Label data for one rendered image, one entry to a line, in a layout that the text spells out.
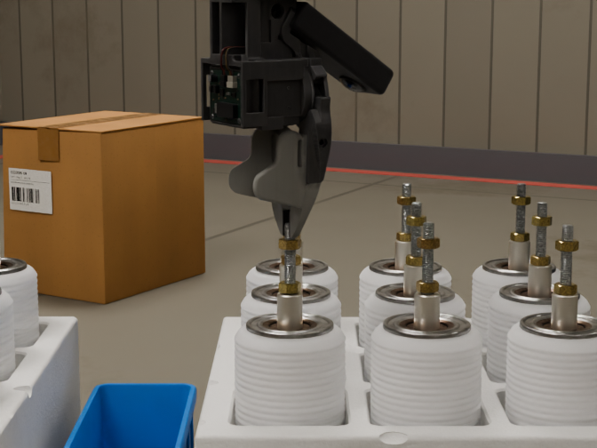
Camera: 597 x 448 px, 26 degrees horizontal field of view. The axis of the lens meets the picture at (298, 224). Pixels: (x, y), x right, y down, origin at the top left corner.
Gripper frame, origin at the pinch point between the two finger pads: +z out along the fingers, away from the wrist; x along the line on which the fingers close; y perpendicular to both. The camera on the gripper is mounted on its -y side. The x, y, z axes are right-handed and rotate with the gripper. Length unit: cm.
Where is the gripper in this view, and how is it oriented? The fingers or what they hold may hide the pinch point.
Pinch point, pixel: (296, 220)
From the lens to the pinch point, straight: 110.1
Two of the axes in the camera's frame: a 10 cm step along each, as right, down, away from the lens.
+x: 5.3, 1.5, -8.4
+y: -8.5, 1.0, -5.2
